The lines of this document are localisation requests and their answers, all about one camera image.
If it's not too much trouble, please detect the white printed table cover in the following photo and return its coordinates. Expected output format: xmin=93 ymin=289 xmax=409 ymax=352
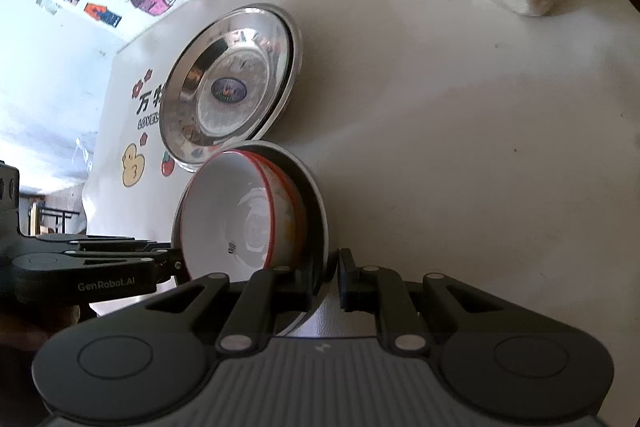
xmin=82 ymin=0 xmax=640 ymax=339

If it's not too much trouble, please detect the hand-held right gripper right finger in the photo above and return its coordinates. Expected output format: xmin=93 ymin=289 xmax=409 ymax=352
xmin=337 ymin=248 xmax=505 ymax=354

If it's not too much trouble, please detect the dark furniture frame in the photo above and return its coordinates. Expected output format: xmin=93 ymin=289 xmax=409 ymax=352
xmin=20 ymin=187 xmax=85 ymax=236

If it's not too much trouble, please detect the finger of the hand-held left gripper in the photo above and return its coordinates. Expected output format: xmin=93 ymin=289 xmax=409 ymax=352
xmin=149 ymin=247 xmax=194 ymax=289
xmin=37 ymin=234 xmax=174 ymax=254

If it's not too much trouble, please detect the deep stainless steel bowl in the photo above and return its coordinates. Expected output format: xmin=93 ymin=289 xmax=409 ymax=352
xmin=171 ymin=140 xmax=331 ymax=339

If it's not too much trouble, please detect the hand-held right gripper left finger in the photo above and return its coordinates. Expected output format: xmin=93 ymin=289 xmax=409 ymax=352
xmin=144 ymin=264 xmax=312 ymax=355

